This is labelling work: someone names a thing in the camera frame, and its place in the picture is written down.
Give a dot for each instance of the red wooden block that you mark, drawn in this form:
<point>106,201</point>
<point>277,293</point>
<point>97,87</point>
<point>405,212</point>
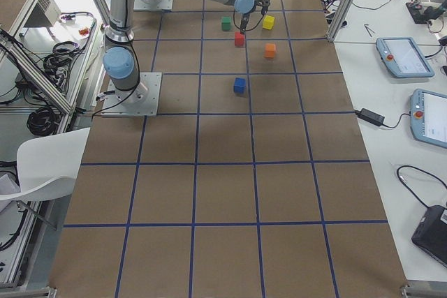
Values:
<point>239,39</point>

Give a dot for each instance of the orange wooden block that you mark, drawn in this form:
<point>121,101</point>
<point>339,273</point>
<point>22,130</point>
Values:
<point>270,50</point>

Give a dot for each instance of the far blue teach pendant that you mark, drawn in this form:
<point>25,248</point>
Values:
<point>402,57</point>

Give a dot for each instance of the black laptop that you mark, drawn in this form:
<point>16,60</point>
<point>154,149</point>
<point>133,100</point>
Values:
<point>430,234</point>

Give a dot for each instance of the yellow wooden block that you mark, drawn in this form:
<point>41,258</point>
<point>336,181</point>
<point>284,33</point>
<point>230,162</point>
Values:
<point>268,22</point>

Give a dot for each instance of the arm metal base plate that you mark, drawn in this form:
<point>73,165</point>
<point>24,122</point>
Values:
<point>153,5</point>
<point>144,100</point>

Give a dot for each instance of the green wooden block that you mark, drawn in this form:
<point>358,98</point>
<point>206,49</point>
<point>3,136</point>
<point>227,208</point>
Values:
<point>225,23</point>

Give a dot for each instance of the metal hex key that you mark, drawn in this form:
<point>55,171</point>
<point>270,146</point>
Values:
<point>369,31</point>

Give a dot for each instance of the blue teach pendant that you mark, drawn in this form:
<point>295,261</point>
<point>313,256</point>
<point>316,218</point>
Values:
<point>428,117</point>
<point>402,57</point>

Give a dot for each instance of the black power adapter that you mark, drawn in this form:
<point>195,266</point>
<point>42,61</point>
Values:
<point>370,116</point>

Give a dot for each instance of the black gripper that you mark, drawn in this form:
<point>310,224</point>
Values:
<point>244,18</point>

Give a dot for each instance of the near blue teach pendant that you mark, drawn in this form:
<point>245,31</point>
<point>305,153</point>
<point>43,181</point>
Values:
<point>428,117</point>

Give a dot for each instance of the white plastic chair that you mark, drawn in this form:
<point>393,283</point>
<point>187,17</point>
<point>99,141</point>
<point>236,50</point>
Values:
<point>47,168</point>

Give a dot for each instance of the blue wooden block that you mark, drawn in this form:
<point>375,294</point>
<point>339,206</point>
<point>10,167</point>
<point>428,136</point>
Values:
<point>239,85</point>

